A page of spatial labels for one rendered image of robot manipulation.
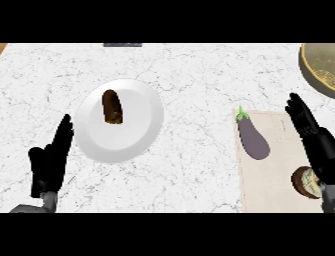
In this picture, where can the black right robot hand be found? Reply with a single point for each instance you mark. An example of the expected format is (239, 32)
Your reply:
(322, 146)

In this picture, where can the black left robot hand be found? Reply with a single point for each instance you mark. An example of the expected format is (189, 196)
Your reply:
(48, 160)

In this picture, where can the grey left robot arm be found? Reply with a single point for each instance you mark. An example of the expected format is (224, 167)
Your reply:
(38, 204)

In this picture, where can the brown cupcake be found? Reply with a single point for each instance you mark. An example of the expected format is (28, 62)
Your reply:
(304, 182)

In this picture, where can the beige placemat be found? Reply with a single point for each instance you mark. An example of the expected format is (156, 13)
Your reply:
(273, 180)

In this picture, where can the yellow-rimmed grey bowl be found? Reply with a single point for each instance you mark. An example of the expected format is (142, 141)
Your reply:
(332, 70)

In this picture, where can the purple eggplant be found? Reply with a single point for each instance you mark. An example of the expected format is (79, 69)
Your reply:
(251, 140)

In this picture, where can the white oval plate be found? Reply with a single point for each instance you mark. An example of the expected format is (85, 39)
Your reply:
(119, 120)

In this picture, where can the brown bread roll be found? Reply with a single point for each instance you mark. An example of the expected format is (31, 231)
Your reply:
(111, 107)

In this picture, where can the dark grey flat object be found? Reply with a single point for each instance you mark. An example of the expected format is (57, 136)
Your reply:
(121, 44)

